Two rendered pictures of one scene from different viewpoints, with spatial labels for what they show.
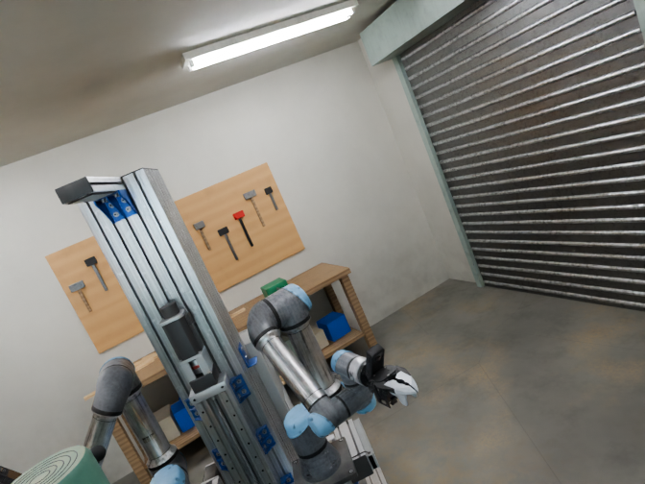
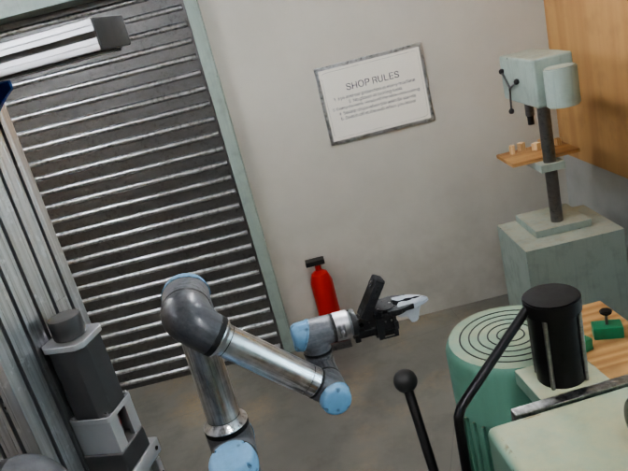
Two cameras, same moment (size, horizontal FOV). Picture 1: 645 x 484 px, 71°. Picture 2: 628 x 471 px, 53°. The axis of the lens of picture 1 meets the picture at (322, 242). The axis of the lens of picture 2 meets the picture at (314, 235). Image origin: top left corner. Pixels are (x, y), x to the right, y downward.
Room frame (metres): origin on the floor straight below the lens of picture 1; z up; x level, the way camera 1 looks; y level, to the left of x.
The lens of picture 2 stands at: (0.74, 1.41, 1.95)
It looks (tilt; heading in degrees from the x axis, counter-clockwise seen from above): 18 degrees down; 290
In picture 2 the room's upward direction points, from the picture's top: 14 degrees counter-clockwise
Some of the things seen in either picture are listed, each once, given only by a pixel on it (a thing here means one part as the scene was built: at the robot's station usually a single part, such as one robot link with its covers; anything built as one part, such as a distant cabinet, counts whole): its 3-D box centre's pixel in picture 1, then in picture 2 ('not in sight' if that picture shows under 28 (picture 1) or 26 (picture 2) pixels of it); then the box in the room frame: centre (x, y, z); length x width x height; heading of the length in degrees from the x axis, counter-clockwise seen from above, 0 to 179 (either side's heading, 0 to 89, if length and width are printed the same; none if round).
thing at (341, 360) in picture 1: (348, 365); (313, 334); (1.30, 0.08, 1.22); 0.11 x 0.08 x 0.09; 27
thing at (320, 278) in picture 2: not in sight; (326, 302); (2.02, -2.02, 0.30); 0.19 x 0.18 x 0.60; 109
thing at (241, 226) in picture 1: (188, 252); not in sight; (4.03, 1.12, 1.50); 2.00 x 0.04 x 0.90; 109
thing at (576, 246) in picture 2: not in sight; (556, 212); (0.61, -1.76, 0.79); 0.62 x 0.48 x 1.58; 108
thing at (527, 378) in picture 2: not in sight; (562, 365); (0.73, 0.77, 1.53); 0.08 x 0.08 x 0.17; 24
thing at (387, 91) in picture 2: not in sight; (375, 94); (1.50, -2.29, 1.48); 0.64 x 0.02 x 0.46; 19
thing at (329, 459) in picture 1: (316, 455); not in sight; (1.48, 0.32, 0.87); 0.15 x 0.15 x 0.10
